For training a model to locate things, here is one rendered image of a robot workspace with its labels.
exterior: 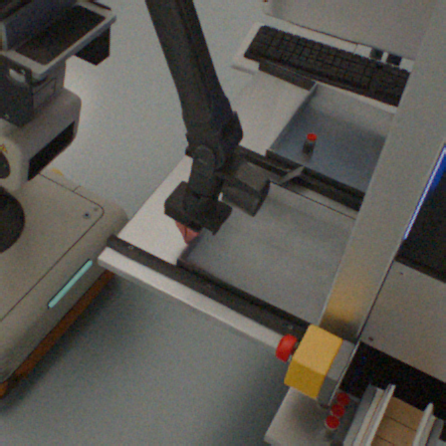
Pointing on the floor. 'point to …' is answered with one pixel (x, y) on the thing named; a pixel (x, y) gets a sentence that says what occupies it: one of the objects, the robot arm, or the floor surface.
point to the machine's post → (393, 188)
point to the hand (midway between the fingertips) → (188, 238)
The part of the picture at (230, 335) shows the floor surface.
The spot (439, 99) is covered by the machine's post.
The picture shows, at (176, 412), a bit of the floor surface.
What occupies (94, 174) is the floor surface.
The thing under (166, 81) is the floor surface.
